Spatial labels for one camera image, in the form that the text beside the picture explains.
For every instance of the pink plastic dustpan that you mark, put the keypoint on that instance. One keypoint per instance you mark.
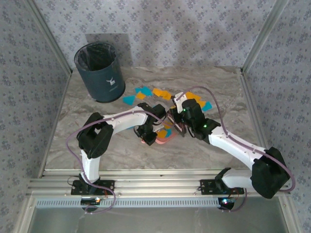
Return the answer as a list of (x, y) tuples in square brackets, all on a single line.
[(161, 142)]

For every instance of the black pink hand brush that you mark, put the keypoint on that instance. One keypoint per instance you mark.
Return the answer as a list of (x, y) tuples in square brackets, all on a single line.
[(181, 131)]

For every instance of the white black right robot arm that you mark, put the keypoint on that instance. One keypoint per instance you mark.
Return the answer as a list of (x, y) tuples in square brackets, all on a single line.
[(233, 145)]

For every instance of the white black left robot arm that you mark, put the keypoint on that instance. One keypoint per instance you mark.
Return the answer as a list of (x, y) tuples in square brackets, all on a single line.
[(126, 117)]

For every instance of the blue paper scrap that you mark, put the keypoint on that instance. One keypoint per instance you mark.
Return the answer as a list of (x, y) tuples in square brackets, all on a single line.
[(129, 99), (169, 132), (130, 127), (207, 106), (147, 91)]

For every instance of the dark blue waste bin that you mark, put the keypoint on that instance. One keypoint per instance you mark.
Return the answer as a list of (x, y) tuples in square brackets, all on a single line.
[(104, 80)]

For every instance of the clear plastic bin liner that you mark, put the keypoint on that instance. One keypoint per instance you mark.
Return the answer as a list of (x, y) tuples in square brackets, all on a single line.
[(97, 55)]

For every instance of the left controller board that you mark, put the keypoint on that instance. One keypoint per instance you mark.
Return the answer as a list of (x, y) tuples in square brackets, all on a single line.
[(91, 201)]

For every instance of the controller board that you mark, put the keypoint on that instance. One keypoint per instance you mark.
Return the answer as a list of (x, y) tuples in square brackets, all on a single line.
[(91, 201), (226, 202)]

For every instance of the right controller board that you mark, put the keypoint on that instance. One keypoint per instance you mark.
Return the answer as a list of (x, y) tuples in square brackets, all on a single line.
[(226, 202)]

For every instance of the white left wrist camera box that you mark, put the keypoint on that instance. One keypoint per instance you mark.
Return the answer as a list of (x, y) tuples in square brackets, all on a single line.
[(159, 128)]

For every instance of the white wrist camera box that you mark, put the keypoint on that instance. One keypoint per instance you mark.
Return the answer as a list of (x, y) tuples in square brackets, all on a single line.
[(159, 128), (179, 100)]

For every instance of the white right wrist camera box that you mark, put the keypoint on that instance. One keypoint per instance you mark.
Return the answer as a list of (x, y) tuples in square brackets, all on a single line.
[(179, 100)]

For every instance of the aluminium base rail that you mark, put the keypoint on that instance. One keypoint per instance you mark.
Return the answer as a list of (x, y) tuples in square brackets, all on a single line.
[(158, 187)]

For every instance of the aluminium table side rail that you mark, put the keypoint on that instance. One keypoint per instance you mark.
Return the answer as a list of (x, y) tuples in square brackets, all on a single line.
[(63, 97), (250, 97)]

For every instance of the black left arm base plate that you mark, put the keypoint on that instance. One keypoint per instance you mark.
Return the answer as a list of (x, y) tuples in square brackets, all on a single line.
[(109, 185)]

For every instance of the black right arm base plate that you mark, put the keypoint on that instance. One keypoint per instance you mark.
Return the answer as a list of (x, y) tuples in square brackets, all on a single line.
[(206, 187)]

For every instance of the aluminium frame post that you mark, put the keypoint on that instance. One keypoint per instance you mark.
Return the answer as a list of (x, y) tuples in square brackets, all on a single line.
[(264, 36), (51, 36)]

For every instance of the aluminium frame leg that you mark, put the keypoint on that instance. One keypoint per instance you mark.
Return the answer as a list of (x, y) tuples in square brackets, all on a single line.
[(24, 213), (292, 218)]

